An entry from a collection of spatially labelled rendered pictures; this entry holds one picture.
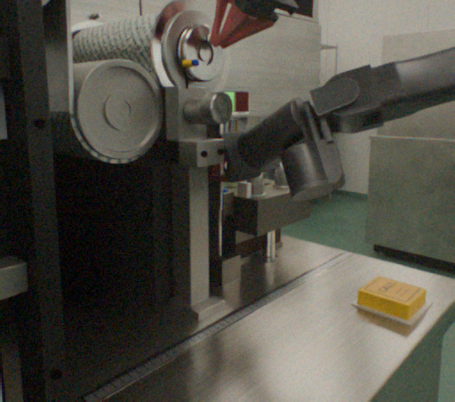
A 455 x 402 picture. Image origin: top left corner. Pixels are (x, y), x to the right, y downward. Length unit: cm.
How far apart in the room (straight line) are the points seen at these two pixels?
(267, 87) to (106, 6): 55
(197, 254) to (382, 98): 31
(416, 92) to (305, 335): 32
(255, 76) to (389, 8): 426
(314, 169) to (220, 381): 26
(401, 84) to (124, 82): 33
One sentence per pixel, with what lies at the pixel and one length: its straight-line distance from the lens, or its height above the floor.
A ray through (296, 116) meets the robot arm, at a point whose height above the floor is 117.
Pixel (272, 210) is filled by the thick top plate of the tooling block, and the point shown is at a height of 101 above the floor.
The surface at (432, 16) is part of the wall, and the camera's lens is 524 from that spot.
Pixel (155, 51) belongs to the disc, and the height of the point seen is 125.
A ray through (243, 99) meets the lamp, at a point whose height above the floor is 119.
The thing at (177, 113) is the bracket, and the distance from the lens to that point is 54.
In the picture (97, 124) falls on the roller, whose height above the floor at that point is 116.
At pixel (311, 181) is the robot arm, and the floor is 109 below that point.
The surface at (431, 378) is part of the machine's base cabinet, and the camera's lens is 82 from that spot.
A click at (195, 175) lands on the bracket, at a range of 55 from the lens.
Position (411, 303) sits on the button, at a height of 92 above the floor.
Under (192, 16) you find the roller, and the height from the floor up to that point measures 130.
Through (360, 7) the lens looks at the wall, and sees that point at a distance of 557.
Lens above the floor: 119
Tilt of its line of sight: 9 degrees down
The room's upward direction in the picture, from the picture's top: straight up
